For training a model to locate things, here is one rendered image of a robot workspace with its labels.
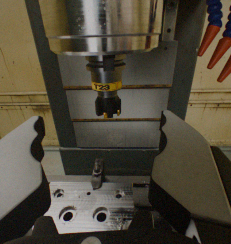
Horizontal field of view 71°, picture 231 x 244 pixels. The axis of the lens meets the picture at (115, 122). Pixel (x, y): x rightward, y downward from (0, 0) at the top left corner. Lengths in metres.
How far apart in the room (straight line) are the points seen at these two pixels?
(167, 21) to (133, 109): 0.36
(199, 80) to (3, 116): 1.47
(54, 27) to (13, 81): 1.15
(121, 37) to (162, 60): 0.53
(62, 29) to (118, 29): 0.06
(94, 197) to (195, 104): 0.98
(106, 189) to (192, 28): 0.68
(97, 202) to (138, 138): 0.42
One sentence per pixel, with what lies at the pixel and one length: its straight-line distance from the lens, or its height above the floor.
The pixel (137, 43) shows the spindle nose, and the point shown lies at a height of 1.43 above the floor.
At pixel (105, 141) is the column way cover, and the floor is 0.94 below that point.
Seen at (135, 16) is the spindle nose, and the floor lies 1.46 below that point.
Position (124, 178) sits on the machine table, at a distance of 0.73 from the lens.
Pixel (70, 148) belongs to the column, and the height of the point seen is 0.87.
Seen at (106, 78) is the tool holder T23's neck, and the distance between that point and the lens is 0.25.
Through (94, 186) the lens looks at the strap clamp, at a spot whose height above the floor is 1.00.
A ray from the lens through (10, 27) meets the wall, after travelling 1.28.
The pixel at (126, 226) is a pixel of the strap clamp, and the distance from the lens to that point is 0.50.
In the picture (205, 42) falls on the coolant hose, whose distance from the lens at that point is 0.26.
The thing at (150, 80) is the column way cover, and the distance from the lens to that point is 0.72.
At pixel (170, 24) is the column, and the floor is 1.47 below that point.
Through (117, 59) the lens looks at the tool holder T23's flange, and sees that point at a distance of 0.24.
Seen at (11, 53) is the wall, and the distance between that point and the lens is 1.30.
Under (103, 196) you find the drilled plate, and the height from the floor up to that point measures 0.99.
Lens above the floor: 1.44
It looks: 29 degrees down
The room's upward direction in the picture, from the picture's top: 2 degrees counter-clockwise
